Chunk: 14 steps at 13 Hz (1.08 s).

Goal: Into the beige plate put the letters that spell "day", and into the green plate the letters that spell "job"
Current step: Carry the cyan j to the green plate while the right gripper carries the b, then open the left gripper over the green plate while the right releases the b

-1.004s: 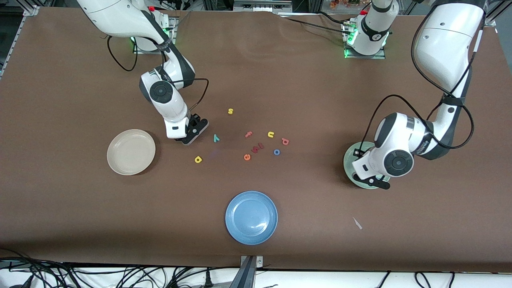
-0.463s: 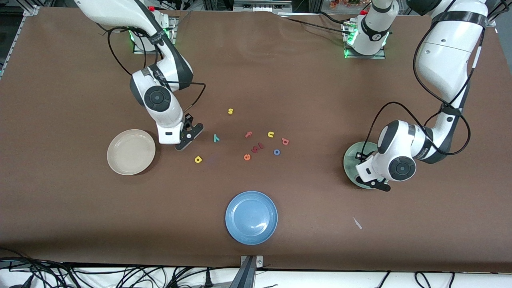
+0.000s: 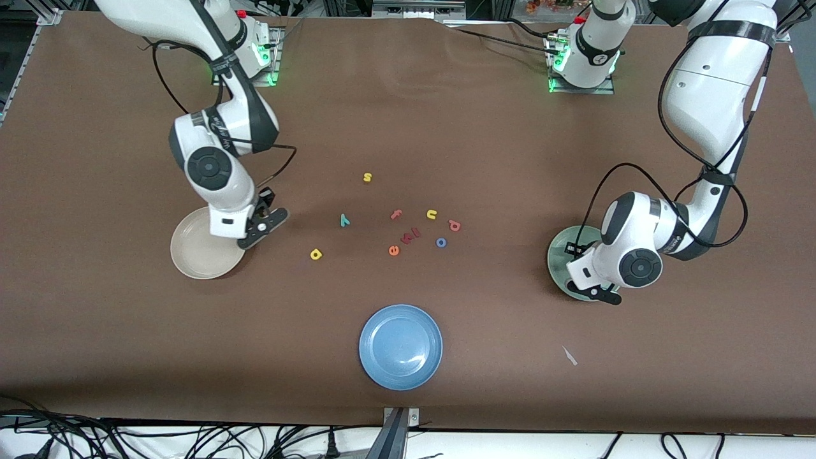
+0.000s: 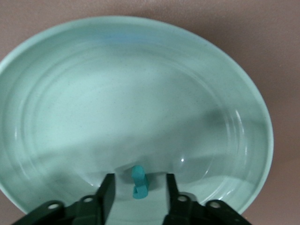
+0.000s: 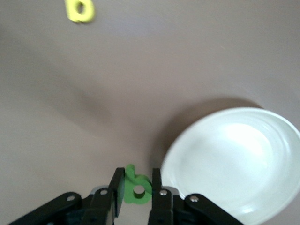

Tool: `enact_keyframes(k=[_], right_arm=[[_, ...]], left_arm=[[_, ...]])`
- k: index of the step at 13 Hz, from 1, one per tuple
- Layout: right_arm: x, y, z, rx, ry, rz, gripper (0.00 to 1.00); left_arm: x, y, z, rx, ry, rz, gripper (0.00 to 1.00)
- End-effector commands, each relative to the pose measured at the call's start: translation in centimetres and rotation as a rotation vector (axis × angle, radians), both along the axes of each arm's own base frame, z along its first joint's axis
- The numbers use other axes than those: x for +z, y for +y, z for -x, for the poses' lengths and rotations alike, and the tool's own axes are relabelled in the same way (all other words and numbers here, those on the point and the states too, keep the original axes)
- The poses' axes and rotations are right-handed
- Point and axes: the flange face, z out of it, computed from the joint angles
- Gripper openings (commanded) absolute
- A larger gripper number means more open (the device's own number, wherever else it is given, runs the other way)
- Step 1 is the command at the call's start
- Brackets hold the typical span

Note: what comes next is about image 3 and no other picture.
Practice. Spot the pale green plate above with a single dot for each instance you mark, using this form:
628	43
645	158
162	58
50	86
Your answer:
558	268

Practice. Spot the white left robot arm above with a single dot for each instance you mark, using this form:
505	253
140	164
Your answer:
707	95

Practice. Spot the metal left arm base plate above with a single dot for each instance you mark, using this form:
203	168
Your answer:
583	90

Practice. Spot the brown table cover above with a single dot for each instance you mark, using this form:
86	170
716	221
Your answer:
127	331

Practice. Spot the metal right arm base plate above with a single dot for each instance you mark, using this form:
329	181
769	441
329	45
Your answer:
275	57

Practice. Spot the metal table edge bracket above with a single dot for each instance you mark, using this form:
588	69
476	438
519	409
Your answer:
398	433

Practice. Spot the blue plate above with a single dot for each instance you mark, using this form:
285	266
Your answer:
400	347

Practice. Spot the small white paper scrap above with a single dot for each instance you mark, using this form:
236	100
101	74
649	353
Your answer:
570	357

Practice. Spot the black power plug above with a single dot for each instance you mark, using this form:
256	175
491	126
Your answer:
332	446

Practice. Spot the orange decorative foliage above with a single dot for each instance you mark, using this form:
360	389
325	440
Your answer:
548	5

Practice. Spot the aluminium table corner rail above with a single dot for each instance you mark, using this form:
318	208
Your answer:
25	64

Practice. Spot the silver aluminium frame profile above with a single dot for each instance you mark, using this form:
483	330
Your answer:
414	9

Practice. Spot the beige brown plate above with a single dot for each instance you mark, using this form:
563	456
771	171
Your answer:
197	255

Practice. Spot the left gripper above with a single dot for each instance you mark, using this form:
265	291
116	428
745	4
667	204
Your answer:
578	249

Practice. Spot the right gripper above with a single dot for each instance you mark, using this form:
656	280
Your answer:
265	196

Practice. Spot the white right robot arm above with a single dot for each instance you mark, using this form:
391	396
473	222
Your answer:
159	19

